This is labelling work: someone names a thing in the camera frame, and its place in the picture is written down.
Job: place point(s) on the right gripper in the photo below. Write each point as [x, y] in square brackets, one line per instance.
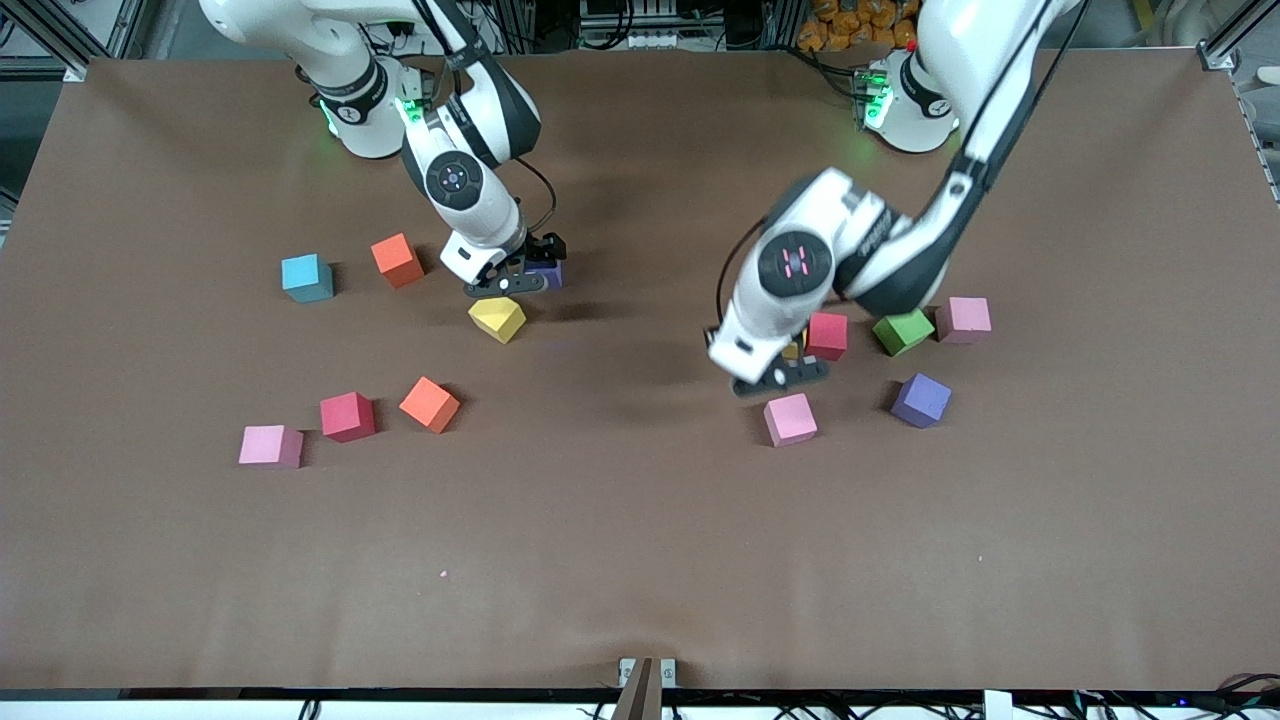
[546, 250]

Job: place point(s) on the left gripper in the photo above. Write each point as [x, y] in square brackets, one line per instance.
[802, 338]

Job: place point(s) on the purple foam cube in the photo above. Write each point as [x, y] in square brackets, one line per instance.
[548, 274]
[920, 400]

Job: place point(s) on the yellow foam cube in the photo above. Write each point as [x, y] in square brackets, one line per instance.
[497, 320]
[792, 350]

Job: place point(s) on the pink foam cube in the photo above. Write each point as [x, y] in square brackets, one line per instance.
[268, 445]
[963, 319]
[790, 420]

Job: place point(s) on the red foam cube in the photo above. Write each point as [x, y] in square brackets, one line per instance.
[347, 416]
[828, 335]

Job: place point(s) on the orange foam cube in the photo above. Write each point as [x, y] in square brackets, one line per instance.
[396, 258]
[430, 404]

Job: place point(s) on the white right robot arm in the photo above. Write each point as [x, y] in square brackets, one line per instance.
[340, 50]

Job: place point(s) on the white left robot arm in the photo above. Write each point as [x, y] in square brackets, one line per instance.
[960, 50]

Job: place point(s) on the green foam cube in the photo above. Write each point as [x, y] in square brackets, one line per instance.
[903, 332]

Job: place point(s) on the cyan foam cube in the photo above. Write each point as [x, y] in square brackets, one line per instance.
[305, 275]

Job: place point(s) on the pile of orange objects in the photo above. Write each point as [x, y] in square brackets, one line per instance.
[855, 25]

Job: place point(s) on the metal table edge bracket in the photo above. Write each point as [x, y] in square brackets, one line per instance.
[647, 680]

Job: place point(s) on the aluminium frame post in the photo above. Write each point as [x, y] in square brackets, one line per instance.
[72, 68]
[1222, 45]

